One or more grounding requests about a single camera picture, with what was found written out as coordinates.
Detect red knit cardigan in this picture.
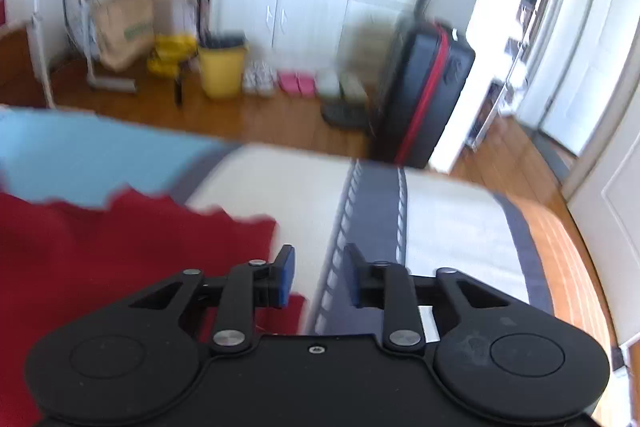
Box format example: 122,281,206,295
1,190,277,426

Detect striped blue bed sheet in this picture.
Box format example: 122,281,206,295
1,108,554,335

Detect black round weight plate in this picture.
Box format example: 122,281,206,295
320,101,370,131

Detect white sneakers pair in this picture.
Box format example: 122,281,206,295
242,61,277,96

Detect pink slippers pair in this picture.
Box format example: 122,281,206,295
278,70,316,98

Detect grey slippers pair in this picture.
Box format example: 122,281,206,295
316,69,368,103

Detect yellow trash bin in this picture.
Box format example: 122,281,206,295
198,32,247,100

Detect black red suitcase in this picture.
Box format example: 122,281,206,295
370,17,475,169

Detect yellow plastic bag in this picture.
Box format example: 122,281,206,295
146,34,198,78

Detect brown paper bag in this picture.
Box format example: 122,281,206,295
93,0,155,72

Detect white rolling side table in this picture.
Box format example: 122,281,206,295
27,0,141,111

